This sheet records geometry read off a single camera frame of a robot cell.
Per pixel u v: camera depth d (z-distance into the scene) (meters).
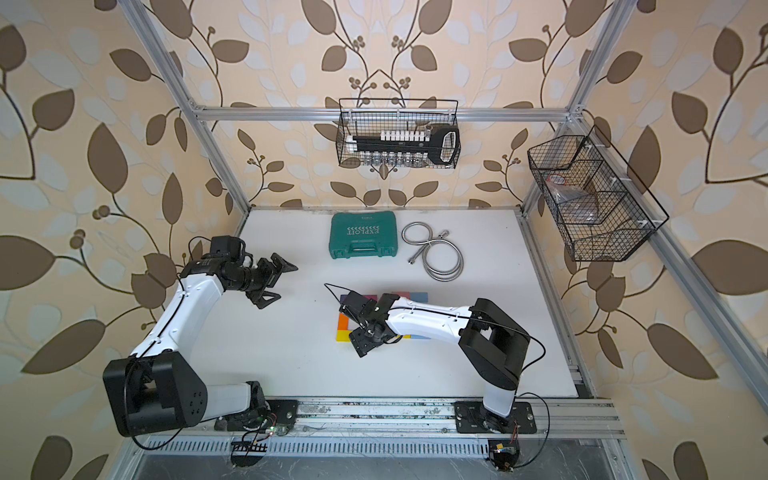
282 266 0.74
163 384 0.41
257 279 0.73
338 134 0.83
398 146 0.83
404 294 0.97
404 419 0.75
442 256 1.07
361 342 0.74
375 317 0.59
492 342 0.46
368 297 0.67
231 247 0.67
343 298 0.96
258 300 0.74
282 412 0.75
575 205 0.70
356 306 0.66
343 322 0.91
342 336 0.88
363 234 1.06
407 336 0.60
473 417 0.72
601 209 0.73
